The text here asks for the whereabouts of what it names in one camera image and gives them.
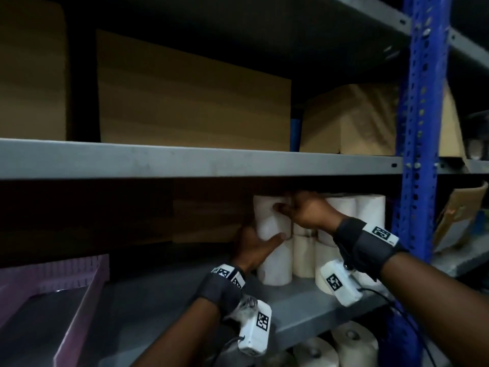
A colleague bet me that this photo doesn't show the person's left hand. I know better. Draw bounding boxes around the person's left hand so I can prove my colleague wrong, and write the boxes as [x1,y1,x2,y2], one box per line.
[231,225,287,274]

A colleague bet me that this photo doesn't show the person's right hand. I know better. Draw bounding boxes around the person's right hand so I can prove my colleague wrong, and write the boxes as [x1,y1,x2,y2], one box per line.
[274,191,346,233]

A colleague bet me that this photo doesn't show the white thermal paper roll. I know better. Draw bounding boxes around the white thermal paper roll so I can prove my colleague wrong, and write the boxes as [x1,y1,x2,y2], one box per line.
[253,194,293,241]

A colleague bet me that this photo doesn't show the stack of white paper rolls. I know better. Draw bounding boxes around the stack of white paper rolls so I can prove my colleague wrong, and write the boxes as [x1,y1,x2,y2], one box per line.
[256,193,387,297]

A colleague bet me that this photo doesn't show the row of white paper rolls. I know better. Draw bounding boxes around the row of white paper rolls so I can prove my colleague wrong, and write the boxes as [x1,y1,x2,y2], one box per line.
[267,321,379,367]

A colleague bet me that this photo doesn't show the person's left forearm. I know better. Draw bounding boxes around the person's left forearm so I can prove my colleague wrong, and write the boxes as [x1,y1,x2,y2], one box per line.
[133,298,222,367]

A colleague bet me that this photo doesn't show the person's right forearm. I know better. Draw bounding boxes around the person's right forearm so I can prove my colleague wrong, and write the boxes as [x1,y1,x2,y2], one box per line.
[380,252,489,367]

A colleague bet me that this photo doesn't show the white marker tag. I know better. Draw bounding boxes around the white marker tag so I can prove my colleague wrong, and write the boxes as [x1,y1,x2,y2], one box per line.
[210,263,247,290]
[362,222,400,247]

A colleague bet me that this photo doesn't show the black left wristband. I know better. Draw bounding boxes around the black left wristband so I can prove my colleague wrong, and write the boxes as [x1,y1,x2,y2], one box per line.
[197,263,247,320]

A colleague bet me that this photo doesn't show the black wristband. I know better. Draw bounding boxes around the black wristband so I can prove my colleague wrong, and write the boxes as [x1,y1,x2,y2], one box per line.
[197,263,247,320]
[333,217,408,281]

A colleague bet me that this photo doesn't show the black right wristband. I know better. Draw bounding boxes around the black right wristband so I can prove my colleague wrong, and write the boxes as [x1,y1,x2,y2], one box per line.
[333,217,408,281]

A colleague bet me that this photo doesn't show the blue perforated rack post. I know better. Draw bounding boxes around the blue perforated rack post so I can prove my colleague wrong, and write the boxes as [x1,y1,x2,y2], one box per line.
[386,0,453,367]
[290,118,303,152]

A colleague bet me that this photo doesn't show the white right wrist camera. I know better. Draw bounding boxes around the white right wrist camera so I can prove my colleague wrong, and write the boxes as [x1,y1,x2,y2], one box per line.
[319,259,364,307]

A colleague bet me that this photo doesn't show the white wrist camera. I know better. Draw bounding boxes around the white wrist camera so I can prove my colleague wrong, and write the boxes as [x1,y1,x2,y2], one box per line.
[231,296,273,357]
[319,259,364,307]

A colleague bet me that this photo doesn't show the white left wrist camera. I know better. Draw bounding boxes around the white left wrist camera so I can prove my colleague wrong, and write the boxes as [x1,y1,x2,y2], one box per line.
[231,296,273,357]

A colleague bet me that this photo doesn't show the black camera cable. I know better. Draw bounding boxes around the black camera cable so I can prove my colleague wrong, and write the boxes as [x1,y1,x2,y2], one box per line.
[212,336,245,367]
[359,288,436,367]

